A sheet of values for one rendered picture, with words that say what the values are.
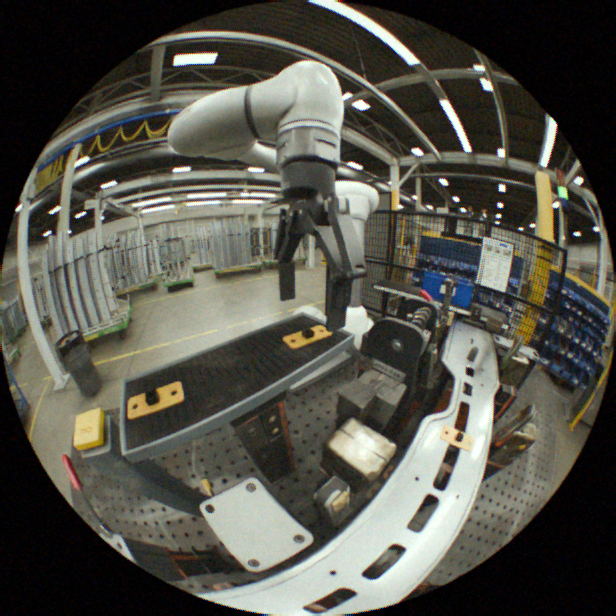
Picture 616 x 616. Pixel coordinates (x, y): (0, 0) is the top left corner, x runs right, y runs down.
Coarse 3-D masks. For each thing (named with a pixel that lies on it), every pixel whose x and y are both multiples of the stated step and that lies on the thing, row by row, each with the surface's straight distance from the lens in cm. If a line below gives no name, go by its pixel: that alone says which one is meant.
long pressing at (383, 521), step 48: (480, 336) 93; (480, 384) 63; (432, 432) 43; (480, 432) 50; (432, 480) 39; (480, 480) 45; (384, 528) 35; (432, 528) 38; (288, 576) 34; (336, 576) 34; (384, 576) 36
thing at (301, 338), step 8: (312, 328) 33; (320, 328) 34; (288, 336) 31; (296, 336) 31; (304, 336) 31; (312, 336) 31; (320, 336) 31; (288, 344) 29; (296, 344) 29; (304, 344) 29
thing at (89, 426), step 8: (80, 416) 36; (88, 416) 34; (96, 416) 33; (80, 424) 34; (88, 424) 33; (96, 424) 32; (80, 432) 33; (88, 432) 32; (96, 432) 31; (80, 440) 32; (88, 440) 31; (96, 440) 30; (80, 448) 33
